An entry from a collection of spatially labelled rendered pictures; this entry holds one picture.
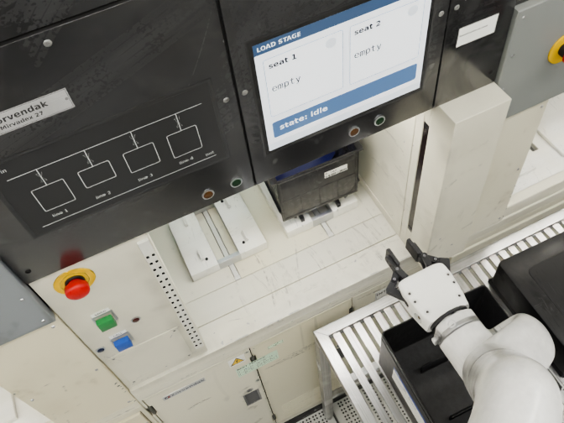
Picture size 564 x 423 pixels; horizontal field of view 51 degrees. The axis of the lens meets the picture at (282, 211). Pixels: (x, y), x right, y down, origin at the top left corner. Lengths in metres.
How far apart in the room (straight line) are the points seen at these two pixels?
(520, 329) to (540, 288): 0.60
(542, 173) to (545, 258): 0.27
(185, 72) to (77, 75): 0.13
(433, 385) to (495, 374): 0.81
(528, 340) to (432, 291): 0.21
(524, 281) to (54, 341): 1.07
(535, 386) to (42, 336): 0.81
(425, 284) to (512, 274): 0.49
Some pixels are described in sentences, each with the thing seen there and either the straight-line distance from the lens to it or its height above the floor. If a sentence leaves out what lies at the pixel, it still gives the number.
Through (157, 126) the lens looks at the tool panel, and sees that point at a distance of 0.82.
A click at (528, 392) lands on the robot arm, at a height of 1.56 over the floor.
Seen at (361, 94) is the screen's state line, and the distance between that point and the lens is 0.96.
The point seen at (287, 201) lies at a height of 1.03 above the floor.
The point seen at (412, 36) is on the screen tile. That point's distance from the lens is 0.95.
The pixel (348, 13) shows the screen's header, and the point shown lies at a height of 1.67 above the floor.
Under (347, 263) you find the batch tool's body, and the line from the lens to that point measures 1.51.
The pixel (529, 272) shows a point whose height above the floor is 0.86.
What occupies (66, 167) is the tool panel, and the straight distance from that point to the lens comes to 0.83.
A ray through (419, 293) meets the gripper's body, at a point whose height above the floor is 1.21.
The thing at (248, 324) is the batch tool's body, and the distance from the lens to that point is 1.45.
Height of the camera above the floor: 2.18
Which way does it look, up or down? 55 degrees down
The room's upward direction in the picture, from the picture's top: 9 degrees counter-clockwise
